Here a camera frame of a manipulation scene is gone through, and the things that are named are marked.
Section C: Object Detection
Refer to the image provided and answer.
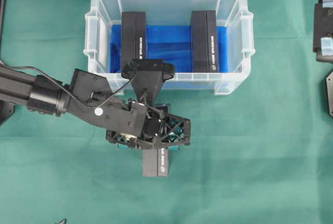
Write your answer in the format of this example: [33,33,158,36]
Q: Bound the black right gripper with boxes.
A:
[313,0,332,63]

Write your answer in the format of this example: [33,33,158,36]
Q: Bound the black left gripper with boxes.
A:
[69,69,191,150]

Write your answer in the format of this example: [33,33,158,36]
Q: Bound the black box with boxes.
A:
[121,11,147,70]
[191,10,219,73]
[142,104,172,178]

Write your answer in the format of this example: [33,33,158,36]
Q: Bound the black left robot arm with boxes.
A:
[1,60,191,150]

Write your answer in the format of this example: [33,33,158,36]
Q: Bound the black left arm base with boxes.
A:
[0,101,16,125]

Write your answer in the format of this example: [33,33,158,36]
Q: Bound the clear plastic storage case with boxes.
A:
[83,0,255,95]

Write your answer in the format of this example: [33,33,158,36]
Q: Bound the blue liner sheet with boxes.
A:
[110,24,227,73]

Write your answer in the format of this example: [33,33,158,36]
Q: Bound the green table cloth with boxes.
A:
[1,0,332,223]

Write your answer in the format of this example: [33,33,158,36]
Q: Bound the small dark object bottom edge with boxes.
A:
[57,218,67,224]

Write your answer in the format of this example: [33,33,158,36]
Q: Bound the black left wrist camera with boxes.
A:
[121,59,175,106]

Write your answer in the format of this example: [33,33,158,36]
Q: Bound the black camera cable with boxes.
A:
[0,61,138,109]

